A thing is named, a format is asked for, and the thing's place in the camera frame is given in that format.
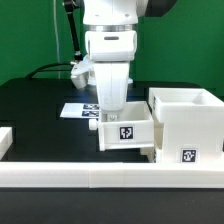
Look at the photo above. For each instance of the white front fence rail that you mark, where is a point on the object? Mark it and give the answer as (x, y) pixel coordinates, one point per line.
(110, 175)

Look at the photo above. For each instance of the white left fence piece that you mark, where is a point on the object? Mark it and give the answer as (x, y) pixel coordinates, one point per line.
(6, 140)

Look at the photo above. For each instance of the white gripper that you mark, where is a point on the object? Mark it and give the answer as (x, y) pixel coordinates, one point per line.
(111, 53)

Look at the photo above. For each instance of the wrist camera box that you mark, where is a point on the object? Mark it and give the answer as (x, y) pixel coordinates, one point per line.
(81, 71)

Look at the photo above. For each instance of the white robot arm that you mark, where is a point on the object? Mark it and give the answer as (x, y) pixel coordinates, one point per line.
(121, 15)

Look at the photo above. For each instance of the marker sheet on table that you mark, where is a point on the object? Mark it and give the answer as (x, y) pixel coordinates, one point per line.
(80, 110)

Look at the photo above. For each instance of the white drawer box cabinet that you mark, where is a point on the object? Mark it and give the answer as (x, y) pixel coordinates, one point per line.
(189, 125)

